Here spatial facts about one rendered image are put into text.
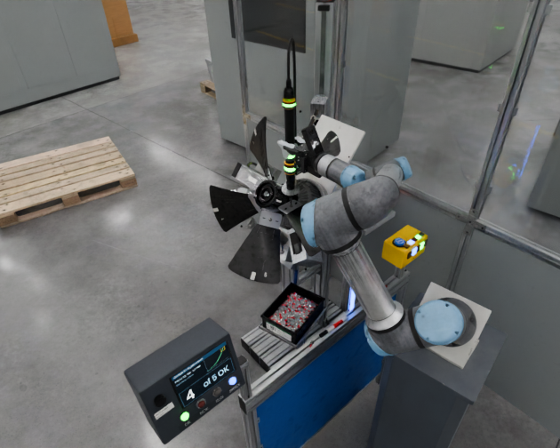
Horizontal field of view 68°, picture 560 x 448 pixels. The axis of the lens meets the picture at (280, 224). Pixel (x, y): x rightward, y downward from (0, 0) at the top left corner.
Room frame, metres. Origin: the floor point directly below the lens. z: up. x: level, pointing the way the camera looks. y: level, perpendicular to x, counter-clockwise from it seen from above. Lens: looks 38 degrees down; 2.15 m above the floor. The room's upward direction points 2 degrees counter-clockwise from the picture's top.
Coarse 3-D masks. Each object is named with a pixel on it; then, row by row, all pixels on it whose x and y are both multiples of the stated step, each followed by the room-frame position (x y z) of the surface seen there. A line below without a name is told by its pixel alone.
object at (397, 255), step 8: (400, 232) 1.31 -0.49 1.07; (408, 232) 1.31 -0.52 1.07; (416, 232) 1.30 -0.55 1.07; (392, 240) 1.26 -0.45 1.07; (408, 240) 1.26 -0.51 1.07; (424, 240) 1.27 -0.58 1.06; (384, 248) 1.25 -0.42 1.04; (392, 248) 1.22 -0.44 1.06; (400, 248) 1.21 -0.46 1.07; (408, 248) 1.21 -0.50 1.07; (424, 248) 1.28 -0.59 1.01; (384, 256) 1.25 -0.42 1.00; (392, 256) 1.22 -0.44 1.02; (400, 256) 1.19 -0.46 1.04; (416, 256) 1.24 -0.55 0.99; (400, 264) 1.19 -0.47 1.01
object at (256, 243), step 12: (252, 228) 1.34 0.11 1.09; (264, 228) 1.34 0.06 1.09; (276, 228) 1.35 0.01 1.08; (252, 240) 1.31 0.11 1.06; (264, 240) 1.31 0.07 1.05; (276, 240) 1.32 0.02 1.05; (240, 252) 1.29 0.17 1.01; (252, 252) 1.28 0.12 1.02; (264, 252) 1.28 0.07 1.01; (276, 252) 1.28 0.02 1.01; (228, 264) 1.27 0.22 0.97; (240, 264) 1.26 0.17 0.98; (252, 264) 1.25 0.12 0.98; (264, 264) 1.25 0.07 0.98; (276, 264) 1.25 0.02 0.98; (276, 276) 1.21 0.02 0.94
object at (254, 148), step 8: (264, 120) 1.67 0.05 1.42; (256, 128) 1.72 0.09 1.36; (264, 128) 1.64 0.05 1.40; (256, 136) 1.70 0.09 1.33; (264, 136) 1.61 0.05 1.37; (256, 144) 1.68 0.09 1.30; (264, 144) 1.59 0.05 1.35; (256, 152) 1.69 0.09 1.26; (264, 152) 1.58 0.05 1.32; (264, 160) 1.56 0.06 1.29; (264, 168) 1.57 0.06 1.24
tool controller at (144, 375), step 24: (192, 336) 0.70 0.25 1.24; (216, 336) 0.69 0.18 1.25; (144, 360) 0.64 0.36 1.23; (168, 360) 0.63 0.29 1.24; (192, 360) 0.62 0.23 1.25; (216, 360) 0.65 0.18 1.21; (144, 384) 0.56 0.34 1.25; (168, 384) 0.57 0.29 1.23; (216, 384) 0.62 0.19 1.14; (240, 384) 0.65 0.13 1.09; (144, 408) 0.54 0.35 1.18; (168, 408) 0.54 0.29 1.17; (192, 408) 0.57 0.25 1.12; (168, 432) 0.51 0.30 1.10
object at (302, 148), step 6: (306, 144) 1.32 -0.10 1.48; (300, 150) 1.28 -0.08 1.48; (306, 150) 1.27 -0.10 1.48; (300, 156) 1.27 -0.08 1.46; (306, 156) 1.27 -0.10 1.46; (318, 156) 1.23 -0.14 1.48; (300, 162) 1.27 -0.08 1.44; (306, 162) 1.26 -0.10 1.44; (312, 162) 1.25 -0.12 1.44; (294, 168) 1.29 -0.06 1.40; (312, 168) 1.25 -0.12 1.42; (312, 174) 1.25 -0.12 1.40; (318, 174) 1.23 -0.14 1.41
